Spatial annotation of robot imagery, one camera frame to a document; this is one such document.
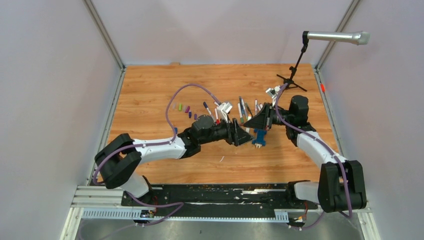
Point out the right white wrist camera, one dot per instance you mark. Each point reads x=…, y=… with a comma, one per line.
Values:
x=273, y=93

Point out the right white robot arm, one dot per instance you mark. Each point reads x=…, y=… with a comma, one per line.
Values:
x=341, y=185

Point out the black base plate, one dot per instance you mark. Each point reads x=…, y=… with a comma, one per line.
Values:
x=249, y=200

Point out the black microphone tripod stand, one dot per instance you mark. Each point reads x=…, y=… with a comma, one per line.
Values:
x=290, y=80

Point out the silver microphone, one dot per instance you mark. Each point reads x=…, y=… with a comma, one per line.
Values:
x=356, y=38

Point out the grey slotted cable duct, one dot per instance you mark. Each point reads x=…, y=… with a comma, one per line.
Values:
x=144, y=215

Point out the red cap marker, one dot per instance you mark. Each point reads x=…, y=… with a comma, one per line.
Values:
x=217, y=116

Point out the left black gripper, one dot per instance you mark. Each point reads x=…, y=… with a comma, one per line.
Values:
x=236, y=135

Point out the dark green cap pen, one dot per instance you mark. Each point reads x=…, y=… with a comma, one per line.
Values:
x=248, y=110

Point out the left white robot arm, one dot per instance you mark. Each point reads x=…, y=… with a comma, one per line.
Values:
x=117, y=161

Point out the clear cap grey pen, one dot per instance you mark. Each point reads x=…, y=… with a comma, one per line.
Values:
x=241, y=106

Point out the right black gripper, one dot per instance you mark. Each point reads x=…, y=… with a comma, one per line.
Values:
x=260, y=121

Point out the blue red toy robot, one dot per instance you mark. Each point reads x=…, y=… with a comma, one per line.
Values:
x=259, y=140

